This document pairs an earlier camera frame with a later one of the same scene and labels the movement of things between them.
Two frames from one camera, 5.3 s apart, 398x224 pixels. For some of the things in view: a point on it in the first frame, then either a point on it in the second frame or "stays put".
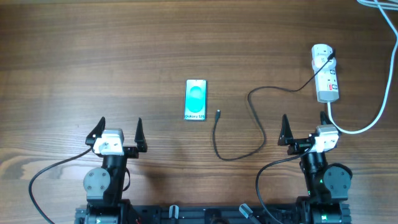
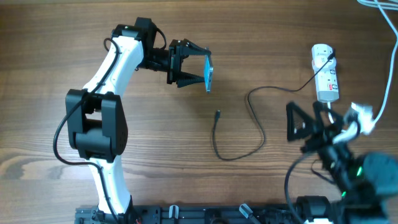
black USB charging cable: [254, 114] stays put
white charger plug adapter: [319, 60] stays put
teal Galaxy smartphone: [195, 101] to [208, 72]
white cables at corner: [381, 4] stays put
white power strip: [326, 79] stays put
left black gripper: [131, 152] to [175, 60]
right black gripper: [298, 145] to [324, 134]
